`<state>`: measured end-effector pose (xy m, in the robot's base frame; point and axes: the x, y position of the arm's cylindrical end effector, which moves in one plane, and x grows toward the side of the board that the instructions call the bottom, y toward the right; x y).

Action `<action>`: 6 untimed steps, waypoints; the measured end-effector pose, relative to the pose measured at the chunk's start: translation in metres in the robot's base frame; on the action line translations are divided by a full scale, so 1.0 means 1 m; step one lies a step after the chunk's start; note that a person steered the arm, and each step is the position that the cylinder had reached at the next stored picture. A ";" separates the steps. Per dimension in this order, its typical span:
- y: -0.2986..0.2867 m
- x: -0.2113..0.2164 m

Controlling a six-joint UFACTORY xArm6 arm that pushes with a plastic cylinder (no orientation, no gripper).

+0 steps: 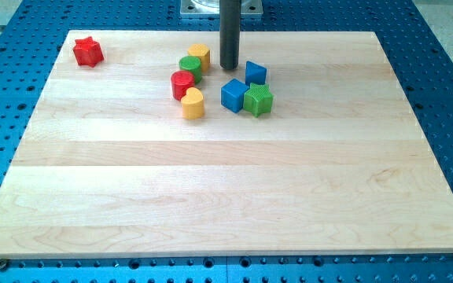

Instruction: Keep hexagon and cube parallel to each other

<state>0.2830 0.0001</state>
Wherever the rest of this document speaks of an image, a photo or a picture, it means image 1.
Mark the blue cube block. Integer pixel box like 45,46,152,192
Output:
221,79,249,113

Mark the yellow hexagon block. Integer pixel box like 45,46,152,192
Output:
187,43,210,72

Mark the yellow heart block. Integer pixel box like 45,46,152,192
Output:
180,87,204,119

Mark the green star block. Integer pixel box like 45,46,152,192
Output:
243,83,274,117

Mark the blue triangle block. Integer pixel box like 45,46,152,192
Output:
245,61,267,86

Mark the red cylinder block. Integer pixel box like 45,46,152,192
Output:
171,70,195,101

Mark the green cylinder block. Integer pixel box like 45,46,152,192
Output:
179,56,202,83

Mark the light wooden board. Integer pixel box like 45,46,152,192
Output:
0,30,453,259

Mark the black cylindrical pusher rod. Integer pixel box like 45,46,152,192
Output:
219,0,241,70

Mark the red star block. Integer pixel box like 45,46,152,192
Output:
72,36,104,68

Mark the blue perforated table plate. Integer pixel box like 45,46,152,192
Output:
0,1,453,282

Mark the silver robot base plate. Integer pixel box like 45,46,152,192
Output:
179,0,263,18

